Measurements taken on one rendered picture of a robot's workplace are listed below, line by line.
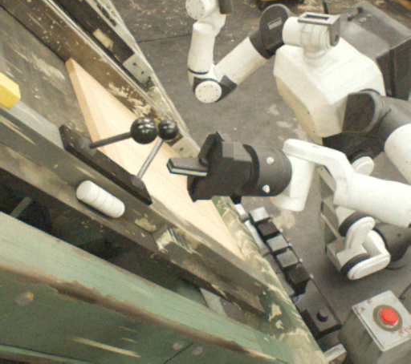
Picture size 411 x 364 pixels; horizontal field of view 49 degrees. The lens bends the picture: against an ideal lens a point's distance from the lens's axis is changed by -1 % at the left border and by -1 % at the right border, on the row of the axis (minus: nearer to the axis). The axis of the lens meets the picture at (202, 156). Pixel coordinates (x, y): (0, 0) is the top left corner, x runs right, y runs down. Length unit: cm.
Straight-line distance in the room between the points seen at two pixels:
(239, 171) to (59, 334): 37
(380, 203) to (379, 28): 53
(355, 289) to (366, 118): 124
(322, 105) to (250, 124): 196
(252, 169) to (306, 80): 44
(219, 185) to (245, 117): 237
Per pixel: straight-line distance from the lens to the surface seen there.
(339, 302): 208
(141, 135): 59
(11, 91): 58
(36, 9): 106
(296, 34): 108
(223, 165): 69
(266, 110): 316
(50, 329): 48
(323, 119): 112
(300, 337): 115
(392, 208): 80
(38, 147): 62
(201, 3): 122
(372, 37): 118
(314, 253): 218
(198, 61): 133
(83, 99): 98
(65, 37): 110
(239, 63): 134
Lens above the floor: 193
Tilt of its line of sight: 44 degrees down
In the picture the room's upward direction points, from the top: straight up
